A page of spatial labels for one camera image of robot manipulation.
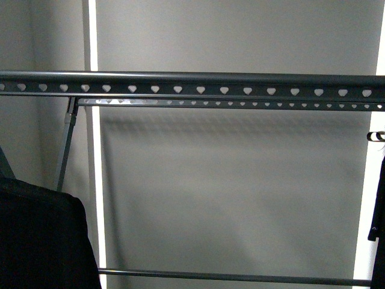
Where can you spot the black printed t-shirt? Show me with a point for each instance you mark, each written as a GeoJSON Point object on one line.
{"type": "Point", "coordinates": [44, 239]}

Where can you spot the dark grey clothes rack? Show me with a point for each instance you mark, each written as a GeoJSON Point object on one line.
{"type": "Point", "coordinates": [190, 90]}

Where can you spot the chrome hanger hook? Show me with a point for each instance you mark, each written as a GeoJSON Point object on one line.
{"type": "Point", "coordinates": [377, 136]}

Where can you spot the black garment with white logo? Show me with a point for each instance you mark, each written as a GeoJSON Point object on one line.
{"type": "Point", "coordinates": [376, 233]}

